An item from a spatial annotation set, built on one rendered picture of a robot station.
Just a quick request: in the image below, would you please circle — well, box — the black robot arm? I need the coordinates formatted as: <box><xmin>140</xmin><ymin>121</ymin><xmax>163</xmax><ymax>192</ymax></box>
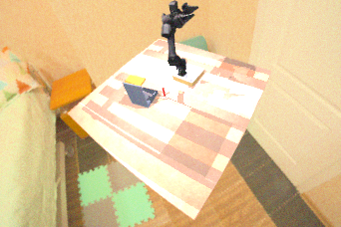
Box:
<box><xmin>161</xmin><ymin>0</ymin><xmax>187</xmax><ymax>77</ymax></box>

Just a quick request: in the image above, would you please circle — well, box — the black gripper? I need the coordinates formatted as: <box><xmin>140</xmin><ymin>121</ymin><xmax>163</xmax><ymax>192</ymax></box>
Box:
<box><xmin>169</xmin><ymin>2</ymin><xmax>198</xmax><ymax>29</ymax></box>

